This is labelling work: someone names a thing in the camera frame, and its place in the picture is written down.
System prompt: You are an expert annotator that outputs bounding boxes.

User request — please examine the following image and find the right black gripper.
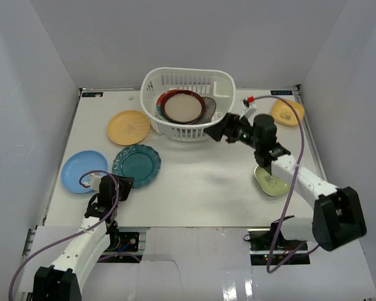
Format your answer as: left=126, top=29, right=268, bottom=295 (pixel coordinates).
left=204, top=113, right=261, bottom=151

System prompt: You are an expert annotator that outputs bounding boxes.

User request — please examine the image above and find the grey deer pattern plate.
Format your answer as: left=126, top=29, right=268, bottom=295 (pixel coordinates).
left=197, top=97, right=217, bottom=124

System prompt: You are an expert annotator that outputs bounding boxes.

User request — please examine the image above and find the teal scalloped plate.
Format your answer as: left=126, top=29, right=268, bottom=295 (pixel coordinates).
left=112, top=144, right=162, bottom=189

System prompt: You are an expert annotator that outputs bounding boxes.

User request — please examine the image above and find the dark red rimmed plate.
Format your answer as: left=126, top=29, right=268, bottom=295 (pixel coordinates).
left=160, top=90, right=206, bottom=124

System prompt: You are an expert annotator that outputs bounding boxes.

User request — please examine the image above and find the round light blue plate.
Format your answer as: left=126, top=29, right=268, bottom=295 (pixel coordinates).
left=61, top=150, right=108, bottom=194

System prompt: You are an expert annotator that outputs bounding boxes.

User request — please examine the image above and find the round yellow plate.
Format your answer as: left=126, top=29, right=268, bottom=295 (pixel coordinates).
left=107, top=110, right=151, bottom=146

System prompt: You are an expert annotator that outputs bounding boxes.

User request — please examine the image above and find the red teal floral plate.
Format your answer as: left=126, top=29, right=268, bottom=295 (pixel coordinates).
left=156, top=90, right=170, bottom=122

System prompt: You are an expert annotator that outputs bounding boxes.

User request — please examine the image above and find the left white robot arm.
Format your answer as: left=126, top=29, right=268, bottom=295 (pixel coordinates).
left=32, top=174, right=134, bottom=300

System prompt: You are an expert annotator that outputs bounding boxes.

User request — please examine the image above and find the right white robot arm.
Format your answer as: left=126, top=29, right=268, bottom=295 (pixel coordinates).
left=204, top=114, right=367, bottom=251

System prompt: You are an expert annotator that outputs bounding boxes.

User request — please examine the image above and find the white plastic dish basket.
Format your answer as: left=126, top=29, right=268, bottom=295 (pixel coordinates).
left=140, top=67, right=236, bottom=142

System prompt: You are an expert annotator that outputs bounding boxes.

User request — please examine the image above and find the yellow square dish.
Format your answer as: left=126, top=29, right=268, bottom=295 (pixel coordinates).
left=270, top=100, right=305, bottom=127

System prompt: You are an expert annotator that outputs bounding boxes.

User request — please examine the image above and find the green square dish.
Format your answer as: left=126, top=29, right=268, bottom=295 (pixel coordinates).
left=254, top=166, right=290, bottom=196

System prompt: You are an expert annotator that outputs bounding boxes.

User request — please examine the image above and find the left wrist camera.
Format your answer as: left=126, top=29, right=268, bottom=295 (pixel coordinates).
left=83, top=173, right=103, bottom=191

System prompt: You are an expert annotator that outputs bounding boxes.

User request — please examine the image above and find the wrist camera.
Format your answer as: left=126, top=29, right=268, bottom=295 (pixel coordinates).
left=83, top=173, right=103, bottom=191
left=240, top=96, right=257, bottom=119

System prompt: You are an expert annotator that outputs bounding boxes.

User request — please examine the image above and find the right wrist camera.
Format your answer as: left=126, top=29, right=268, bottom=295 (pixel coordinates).
left=240, top=96, right=257, bottom=119

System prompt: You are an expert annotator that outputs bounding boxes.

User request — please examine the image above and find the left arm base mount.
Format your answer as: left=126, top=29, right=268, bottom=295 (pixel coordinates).
left=98, top=231, right=142, bottom=263

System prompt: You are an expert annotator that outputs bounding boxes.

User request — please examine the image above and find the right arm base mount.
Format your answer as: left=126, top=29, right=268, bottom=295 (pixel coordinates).
left=243, top=228, right=301, bottom=267

